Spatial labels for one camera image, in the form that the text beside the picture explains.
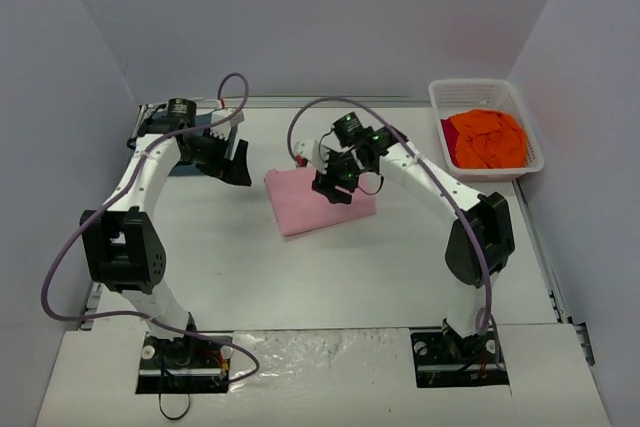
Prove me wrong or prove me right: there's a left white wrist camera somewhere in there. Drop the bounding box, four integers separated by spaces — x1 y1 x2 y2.
208 101 245 144

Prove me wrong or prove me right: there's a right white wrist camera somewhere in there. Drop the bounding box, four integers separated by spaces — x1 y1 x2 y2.
293 139 332 174

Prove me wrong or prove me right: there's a red garment in basket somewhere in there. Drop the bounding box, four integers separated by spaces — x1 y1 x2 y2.
441 118 459 166

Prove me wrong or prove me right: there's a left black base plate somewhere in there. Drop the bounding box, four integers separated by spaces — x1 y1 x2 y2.
136 335 234 394

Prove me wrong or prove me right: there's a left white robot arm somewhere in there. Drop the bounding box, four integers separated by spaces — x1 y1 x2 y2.
80 98 252 365

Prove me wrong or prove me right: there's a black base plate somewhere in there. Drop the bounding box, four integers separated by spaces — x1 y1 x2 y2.
410 327 509 389
136 335 234 394

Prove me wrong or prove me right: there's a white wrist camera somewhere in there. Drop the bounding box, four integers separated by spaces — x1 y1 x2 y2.
208 101 245 144
293 139 332 174

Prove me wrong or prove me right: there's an orange t-shirt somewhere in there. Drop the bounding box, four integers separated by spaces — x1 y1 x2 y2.
448 109 528 169

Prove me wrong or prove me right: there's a white plastic basket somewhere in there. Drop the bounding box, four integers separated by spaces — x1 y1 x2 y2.
429 78 545 182

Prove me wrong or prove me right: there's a purple cable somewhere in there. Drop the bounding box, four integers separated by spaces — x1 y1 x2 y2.
39 72 261 381
286 96 503 368

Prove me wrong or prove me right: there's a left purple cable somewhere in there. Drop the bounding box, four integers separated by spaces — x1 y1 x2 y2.
39 72 261 381

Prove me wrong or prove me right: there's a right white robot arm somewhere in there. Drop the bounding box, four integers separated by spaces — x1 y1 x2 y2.
294 113 515 360

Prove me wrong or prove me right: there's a pink t-shirt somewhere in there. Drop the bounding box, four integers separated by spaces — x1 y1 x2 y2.
264 168 376 237

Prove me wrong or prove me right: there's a folded blue t-shirt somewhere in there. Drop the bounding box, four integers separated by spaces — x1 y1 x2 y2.
128 98 246 182

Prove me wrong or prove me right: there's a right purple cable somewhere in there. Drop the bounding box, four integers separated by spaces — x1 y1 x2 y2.
286 96 503 368

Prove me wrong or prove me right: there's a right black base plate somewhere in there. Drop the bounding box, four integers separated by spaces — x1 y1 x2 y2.
410 327 509 389

